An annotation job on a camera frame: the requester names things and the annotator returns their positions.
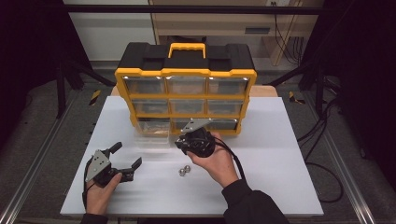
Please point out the clear plastic drawer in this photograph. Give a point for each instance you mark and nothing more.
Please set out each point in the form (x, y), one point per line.
(153, 133)

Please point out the black curtain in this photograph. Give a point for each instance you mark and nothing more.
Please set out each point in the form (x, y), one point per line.
(28, 62)
(367, 77)

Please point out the silver hex nut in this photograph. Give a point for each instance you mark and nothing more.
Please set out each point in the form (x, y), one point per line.
(187, 168)
(182, 172)

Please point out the black metal stand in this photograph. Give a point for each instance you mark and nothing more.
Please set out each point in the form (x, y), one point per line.
(61, 90)
(319, 87)

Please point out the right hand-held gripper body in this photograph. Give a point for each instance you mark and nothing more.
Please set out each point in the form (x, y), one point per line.
(199, 143)

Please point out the person's left hand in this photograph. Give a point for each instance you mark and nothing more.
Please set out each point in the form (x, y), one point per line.
(98, 199)

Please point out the black horizontal bar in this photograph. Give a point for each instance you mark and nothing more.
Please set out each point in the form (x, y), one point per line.
(186, 9)

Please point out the yellow black striped tape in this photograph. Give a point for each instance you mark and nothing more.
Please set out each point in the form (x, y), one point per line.
(294, 98)
(95, 97)

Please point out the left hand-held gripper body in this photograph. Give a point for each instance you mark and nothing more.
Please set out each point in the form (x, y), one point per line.
(98, 165)

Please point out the yellow black drawer organizer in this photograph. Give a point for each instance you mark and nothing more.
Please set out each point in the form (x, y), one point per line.
(186, 60)

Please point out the aluminium floor rail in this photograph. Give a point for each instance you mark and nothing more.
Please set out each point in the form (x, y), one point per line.
(34, 168)
(345, 174)

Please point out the person's right hand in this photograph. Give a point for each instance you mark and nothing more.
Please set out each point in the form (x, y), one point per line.
(218, 165)

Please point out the light wooden desk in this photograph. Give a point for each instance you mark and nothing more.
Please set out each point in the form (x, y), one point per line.
(218, 21)

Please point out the grid of clear drawers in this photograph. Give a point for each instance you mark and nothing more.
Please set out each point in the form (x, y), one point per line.
(186, 85)

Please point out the white cabinet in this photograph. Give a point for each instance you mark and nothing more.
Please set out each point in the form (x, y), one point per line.
(109, 34)

